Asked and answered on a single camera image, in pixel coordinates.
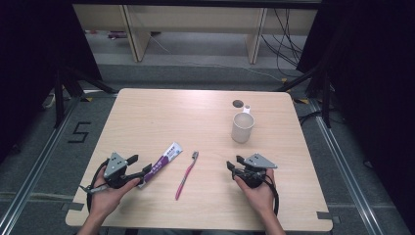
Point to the person's right hand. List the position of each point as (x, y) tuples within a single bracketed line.
[(261, 197)]

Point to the pink toothbrush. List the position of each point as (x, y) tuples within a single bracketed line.
[(186, 175)]

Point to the white and purple toothpaste tube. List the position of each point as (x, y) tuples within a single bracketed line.
[(164, 160)]

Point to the metal floor rail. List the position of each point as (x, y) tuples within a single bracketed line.
[(36, 169), (345, 176)]

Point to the black metal stand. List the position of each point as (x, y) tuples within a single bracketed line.
[(65, 88), (321, 88)]

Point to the light wooden desk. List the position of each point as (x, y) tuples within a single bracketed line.
[(195, 19)]

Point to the black curtain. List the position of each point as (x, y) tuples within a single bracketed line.
[(29, 65), (375, 81)]

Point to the person's left hand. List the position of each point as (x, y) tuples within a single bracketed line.
[(107, 199)]

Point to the grey tape piece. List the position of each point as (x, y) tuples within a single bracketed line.
[(324, 215), (72, 206)]

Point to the white cup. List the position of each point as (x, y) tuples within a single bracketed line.
[(242, 129)]

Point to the round dark table grommet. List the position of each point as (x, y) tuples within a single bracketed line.
[(238, 103)]

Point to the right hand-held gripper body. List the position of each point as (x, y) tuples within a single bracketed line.
[(259, 161)]

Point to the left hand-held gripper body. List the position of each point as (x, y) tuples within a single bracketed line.
[(115, 164)]

